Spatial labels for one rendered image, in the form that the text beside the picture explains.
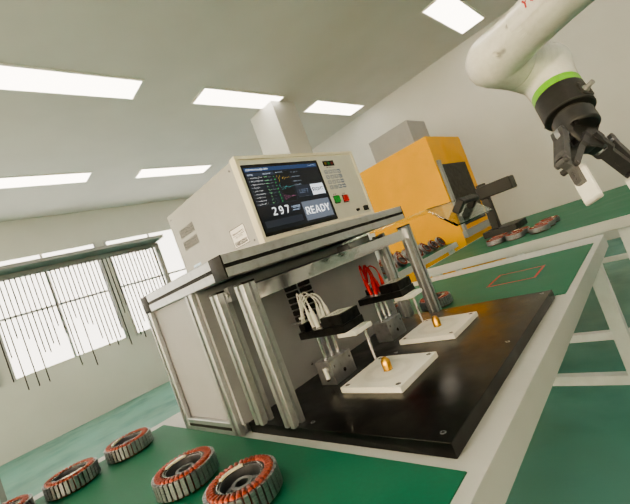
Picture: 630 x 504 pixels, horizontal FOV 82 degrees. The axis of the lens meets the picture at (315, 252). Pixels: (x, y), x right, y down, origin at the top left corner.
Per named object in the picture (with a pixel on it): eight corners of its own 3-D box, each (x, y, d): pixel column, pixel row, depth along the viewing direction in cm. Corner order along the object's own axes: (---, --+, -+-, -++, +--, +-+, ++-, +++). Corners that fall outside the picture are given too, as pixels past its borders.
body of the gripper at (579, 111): (570, 97, 69) (593, 133, 64) (604, 103, 71) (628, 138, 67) (539, 128, 75) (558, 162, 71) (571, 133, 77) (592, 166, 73)
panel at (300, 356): (399, 316, 125) (368, 234, 125) (244, 425, 77) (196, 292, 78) (396, 316, 125) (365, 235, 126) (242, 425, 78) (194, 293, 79)
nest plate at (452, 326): (478, 315, 92) (476, 310, 92) (455, 338, 82) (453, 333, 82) (426, 323, 103) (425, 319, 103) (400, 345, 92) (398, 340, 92)
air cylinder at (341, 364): (357, 369, 86) (349, 347, 86) (337, 384, 81) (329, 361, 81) (342, 370, 89) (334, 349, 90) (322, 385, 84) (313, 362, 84)
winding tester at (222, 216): (375, 213, 110) (351, 150, 111) (265, 244, 79) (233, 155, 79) (294, 249, 137) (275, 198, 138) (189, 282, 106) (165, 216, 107)
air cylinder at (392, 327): (407, 330, 103) (400, 312, 103) (393, 341, 98) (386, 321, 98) (392, 332, 107) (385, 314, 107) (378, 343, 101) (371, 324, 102)
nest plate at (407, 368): (438, 356, 75) (436, 350, 75) (402, 393, 64) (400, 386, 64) (380, 361, 86) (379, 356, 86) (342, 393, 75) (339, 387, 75)
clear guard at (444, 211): (492, 210, 97) (484, 189, 97) (458, 225, 80) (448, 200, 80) (392, 245, 120) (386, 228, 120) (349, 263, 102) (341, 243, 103)
